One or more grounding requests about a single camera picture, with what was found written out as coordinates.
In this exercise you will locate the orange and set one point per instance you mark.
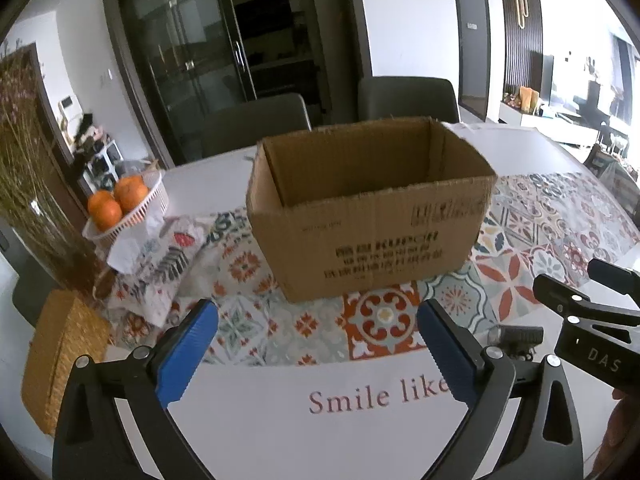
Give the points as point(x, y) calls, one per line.
point(105, 210)
point(131, 192)

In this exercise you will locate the dark interior door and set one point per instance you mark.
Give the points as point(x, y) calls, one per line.
point(472, 45)

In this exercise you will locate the white crumpled paper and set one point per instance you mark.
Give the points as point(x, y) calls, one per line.
point(130, 252)

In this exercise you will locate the gold wall ornament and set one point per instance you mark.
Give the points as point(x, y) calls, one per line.
point(521, 7)

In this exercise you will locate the dark glass-door cabinet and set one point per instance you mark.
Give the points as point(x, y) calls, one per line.
point(200, 50)

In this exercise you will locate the yellow box on console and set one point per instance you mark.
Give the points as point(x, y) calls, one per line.
point(529, 97)

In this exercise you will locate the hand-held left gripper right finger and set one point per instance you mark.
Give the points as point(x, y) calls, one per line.
point(445, 350)

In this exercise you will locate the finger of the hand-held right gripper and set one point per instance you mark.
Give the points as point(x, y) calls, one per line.
point(565, 297)
point(625, 285)

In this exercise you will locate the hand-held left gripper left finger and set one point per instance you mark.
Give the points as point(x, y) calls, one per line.
point(187, 350)

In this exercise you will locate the small black silver device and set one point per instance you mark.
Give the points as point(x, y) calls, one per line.
point(520, 335)

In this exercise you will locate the floral leaf-print cloth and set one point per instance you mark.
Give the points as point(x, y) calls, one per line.
point(165, 265)

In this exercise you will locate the grey dining chair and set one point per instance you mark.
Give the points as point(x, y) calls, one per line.
point(255, 122)
point(407, 100)

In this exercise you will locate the white low console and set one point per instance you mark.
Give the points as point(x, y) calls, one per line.
point(550, 127)

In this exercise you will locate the white plastic fruit basket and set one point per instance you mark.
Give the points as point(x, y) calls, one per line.
point(145, 212)

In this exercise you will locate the brown cardboard box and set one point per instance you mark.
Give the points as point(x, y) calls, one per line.
point(370, 235)

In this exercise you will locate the white wall intercom panel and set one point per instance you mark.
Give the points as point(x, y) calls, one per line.
point(67, 103)

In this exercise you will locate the cluttered white shelf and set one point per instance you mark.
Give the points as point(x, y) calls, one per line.
point(95, 155)

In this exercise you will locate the yellow woven basket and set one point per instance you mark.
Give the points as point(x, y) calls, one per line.
point(60, 360)

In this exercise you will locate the person's right hand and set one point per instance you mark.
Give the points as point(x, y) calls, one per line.
point(622, 435)

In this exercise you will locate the dried flower branches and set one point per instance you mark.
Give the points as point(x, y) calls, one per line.
point(35, 185)

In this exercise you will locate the patterned tile-print table runner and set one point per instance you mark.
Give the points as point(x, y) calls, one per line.
point(310, 320)

